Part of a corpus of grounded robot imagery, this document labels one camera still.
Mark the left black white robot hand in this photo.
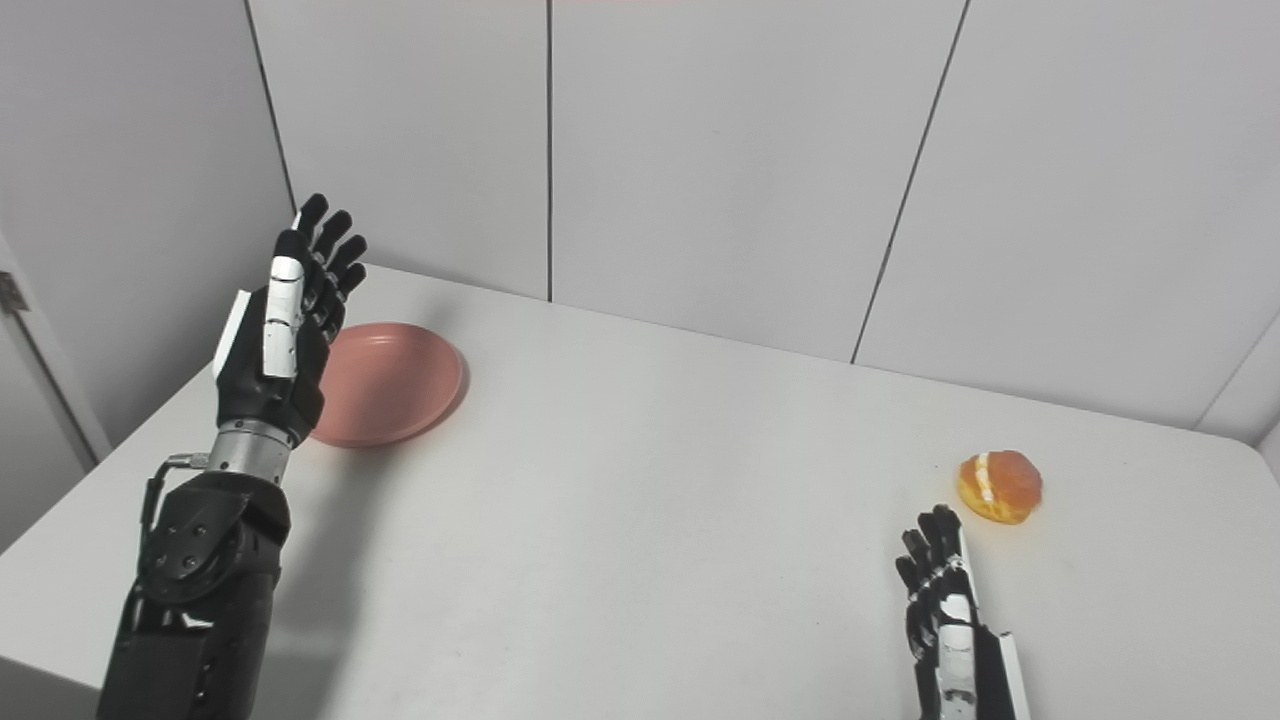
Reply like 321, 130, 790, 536
213, 193, 368, 446

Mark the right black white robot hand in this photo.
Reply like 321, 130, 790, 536
895, 505, 1031, 720

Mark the pink round plate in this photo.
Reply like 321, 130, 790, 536
308, 322, 465, 449

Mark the cream puff pastry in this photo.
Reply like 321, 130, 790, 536
955, 450, 1044, 526

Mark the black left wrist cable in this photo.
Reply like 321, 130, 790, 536
140, 452, 211, 561

